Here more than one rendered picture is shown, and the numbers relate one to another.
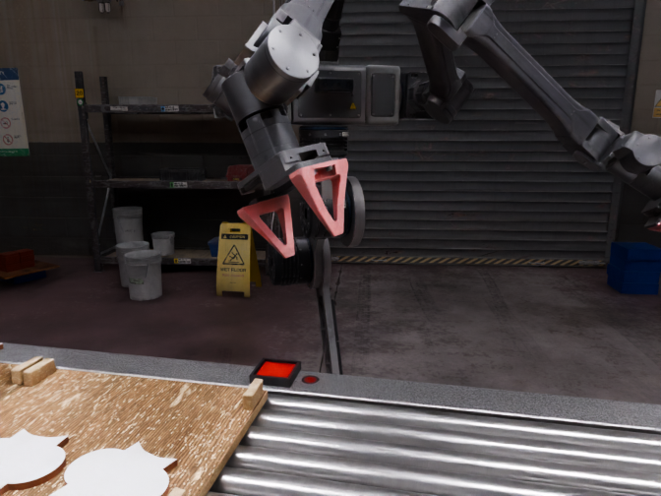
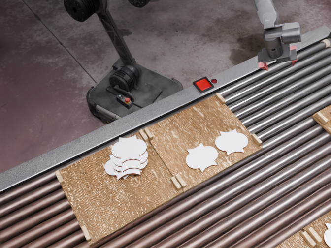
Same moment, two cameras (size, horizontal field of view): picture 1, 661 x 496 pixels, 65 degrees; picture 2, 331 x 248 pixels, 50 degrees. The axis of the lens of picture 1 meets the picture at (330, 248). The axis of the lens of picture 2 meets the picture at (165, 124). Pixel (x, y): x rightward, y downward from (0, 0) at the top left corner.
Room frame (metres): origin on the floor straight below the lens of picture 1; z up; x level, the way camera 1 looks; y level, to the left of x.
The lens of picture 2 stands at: (0.13, 1.02, 2.25)
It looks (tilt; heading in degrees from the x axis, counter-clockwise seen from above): 55 degrees down; 318
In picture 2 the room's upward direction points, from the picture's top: straight up
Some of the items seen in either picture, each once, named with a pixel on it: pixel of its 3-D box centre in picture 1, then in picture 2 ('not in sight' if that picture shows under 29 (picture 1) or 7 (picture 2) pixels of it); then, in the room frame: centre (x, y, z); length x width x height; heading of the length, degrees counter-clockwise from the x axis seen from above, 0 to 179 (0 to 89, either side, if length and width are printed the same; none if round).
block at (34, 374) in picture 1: (39, 371); (148, 134); (0.82, 0.50, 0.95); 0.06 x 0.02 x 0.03; 169
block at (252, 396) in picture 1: (254, 394); (220, 98); (0.74, 0.12, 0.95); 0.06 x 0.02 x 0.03; 169
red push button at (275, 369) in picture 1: (275, 372); (203, 85); (0.87, 0.10, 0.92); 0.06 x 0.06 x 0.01; 78
